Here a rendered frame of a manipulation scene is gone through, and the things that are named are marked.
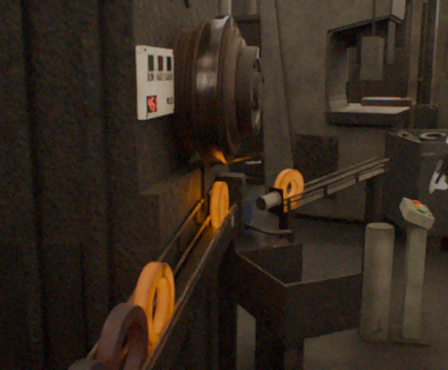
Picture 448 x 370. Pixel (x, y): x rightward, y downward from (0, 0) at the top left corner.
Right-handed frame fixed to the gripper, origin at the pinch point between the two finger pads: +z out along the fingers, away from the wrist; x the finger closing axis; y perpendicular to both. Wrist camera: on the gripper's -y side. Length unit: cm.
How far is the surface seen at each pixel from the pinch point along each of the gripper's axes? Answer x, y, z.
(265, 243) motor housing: -36, -56, 37
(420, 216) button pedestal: -5.0, -0.1, 11.0
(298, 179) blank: -10, -53, 14
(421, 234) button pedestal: 1.8, 5.1, 19.7
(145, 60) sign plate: -105, -100, -20
